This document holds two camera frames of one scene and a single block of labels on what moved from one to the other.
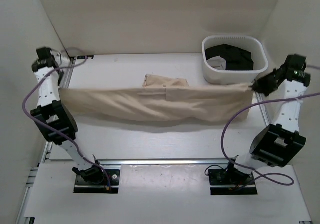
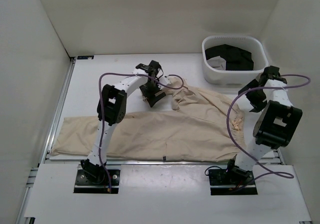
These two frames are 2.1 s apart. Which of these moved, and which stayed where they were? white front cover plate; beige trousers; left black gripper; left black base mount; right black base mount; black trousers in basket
Moved: left black gripper; beige trousers
Stayed: white front cover plate; right black base mount; left black base mount; black trousers in basket
